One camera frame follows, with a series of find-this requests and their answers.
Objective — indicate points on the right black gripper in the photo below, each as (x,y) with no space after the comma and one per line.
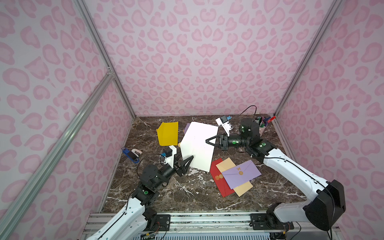
(223,142)

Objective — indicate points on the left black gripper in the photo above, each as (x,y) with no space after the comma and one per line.
(179,168)

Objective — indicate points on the white envelope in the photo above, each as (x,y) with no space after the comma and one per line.
(194,144)

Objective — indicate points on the yellow envelope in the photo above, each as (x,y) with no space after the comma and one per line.
(168,134)

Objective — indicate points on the purple envelope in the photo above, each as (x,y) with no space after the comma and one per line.
(241,174)
(186,128)

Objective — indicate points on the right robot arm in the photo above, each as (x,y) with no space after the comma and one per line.
(325,201)

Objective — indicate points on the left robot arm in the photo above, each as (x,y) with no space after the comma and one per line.
(138,214)

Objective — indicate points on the beige envelope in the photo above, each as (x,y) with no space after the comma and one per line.
(228,164)

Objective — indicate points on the red envelope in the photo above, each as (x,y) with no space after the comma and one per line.
(219,180)

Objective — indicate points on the blue stapler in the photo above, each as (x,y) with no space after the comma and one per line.
(133,154)

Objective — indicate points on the pink pen cup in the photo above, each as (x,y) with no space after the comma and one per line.
(261,130)

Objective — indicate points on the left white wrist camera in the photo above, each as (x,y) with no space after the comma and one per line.
(169,153)

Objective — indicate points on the aluminium front rail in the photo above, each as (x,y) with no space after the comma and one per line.
(218,226)

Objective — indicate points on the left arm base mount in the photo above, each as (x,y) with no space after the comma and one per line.
(156,222)

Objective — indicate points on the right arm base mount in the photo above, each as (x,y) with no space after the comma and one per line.
(268,221)

